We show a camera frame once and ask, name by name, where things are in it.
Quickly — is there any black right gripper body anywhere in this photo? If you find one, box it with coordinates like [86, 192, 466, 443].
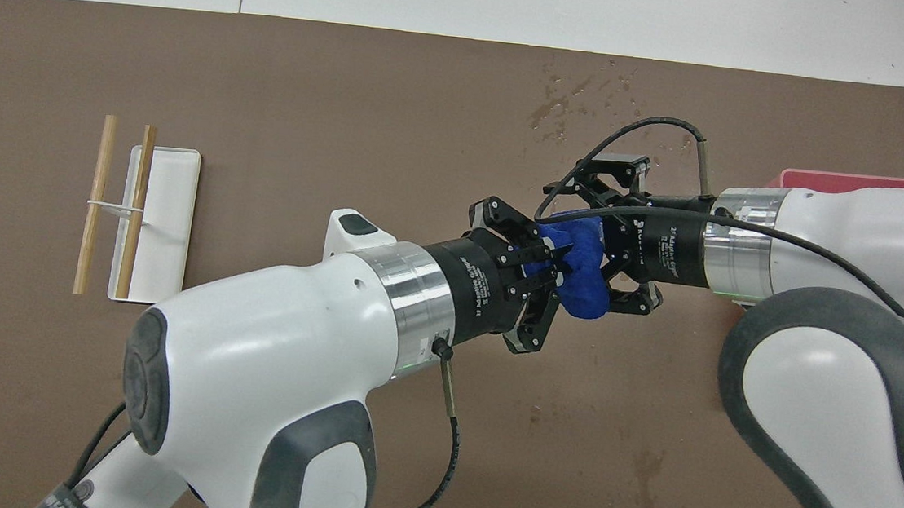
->
[617, 204, 717, 289]

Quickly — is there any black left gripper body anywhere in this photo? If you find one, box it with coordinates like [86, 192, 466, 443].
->
[414, 227, 536, 351]

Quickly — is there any blue towel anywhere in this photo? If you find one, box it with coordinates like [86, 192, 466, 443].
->
[524, 214, 618, 322]

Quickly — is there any white towel rack tray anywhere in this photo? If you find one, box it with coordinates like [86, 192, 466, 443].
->
[78, 141, 203, 309]

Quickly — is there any pink plastic bin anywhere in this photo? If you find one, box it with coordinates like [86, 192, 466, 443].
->
[766, 166, 904, 201]

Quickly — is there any brown table mat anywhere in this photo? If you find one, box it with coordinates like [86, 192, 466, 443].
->
[0, 0, 904, 508]

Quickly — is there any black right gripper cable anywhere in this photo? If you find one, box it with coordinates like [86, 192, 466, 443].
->
[514, 107, 904, 483]

